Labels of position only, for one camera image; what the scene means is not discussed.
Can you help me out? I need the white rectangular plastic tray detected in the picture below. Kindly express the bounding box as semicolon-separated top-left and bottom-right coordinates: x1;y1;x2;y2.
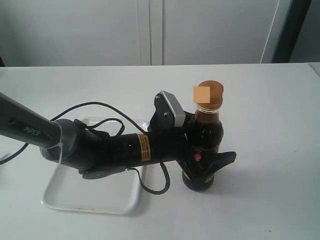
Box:
41;117;148;216

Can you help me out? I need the white cabinet with doors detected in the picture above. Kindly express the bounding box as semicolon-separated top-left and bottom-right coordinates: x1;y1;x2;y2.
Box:
0;0;292;67

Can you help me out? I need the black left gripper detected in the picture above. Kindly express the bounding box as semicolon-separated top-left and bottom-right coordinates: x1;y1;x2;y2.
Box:
147;115;237;181

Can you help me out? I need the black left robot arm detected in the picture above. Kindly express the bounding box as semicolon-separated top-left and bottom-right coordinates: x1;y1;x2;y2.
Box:
0;91;236;179

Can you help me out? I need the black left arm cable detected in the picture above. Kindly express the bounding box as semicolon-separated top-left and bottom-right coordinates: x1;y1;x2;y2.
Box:
0;100;171;193

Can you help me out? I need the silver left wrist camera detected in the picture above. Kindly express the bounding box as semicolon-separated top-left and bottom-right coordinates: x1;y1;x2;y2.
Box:
154;90;186;129

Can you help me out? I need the dark soy sauce bottle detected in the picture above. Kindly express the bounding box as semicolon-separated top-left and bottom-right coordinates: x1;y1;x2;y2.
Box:
182;80;224;192

